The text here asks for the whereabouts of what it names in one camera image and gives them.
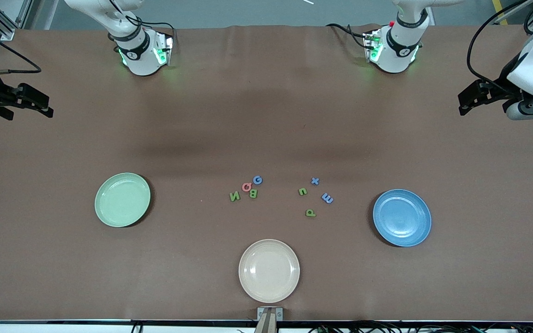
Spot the green plate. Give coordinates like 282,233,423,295
94,173,151,228

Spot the blue plate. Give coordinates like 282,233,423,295
372,189,432,247

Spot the brown table cover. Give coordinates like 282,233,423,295
0,24,533,322

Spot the beige plate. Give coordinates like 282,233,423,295
238,239,301,304

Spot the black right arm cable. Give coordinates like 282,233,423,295
0,18,42,75

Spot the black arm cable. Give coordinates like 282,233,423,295
0,18,42,75
466,0,533,95

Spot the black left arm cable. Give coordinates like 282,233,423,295
466,0,533,95

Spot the black base cable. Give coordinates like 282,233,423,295
325,23,371,49
137,21,177,51

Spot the grey metal bracket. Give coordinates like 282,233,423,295
257,307,284,321

